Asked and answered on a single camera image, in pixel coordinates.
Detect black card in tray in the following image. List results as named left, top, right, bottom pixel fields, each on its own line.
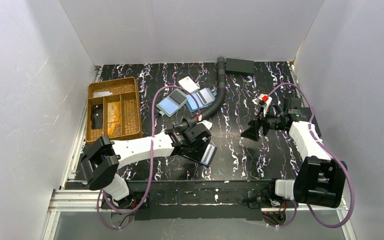
left=90, top=104, right=104, bottom=130

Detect aluminium frame rail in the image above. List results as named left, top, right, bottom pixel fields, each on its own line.
left=42, top=188, right=356, bottom=240

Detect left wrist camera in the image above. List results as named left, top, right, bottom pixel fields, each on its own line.
left=196, top=115, right=213, bottom=131

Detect white card case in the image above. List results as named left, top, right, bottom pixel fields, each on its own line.
left=178, top=76, right=200, bottom=94

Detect white card in tray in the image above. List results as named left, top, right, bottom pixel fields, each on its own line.
left=93, top=91, right=113, bottom=98

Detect woven wicker tray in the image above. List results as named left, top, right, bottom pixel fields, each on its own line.
left=85, top=77, right=143, bottom=144

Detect black box at back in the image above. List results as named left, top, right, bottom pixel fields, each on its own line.
left=225, top=58, right=255, bottom=76

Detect gold cards in tray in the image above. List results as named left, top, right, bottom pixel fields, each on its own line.
left=107, top=101, right=121, bottom=135

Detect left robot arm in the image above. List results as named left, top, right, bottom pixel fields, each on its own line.
left=80, top=120, right=217, bottom=201

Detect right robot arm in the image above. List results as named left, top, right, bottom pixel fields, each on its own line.
left=257, top=94, right=346, bottom=208

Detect green card holder open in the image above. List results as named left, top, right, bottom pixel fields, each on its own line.
left=156, top=88, right=188, bottom=117

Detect blue card holder open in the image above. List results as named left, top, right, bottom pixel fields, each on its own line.
left=186, top=87, right=217, bottom=113

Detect black corrugated hose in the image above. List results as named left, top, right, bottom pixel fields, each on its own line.
left=178, top=56, right=228, bottom=128

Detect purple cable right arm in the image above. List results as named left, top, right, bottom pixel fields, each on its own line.
left=261, top=82, right=356, bottom=229

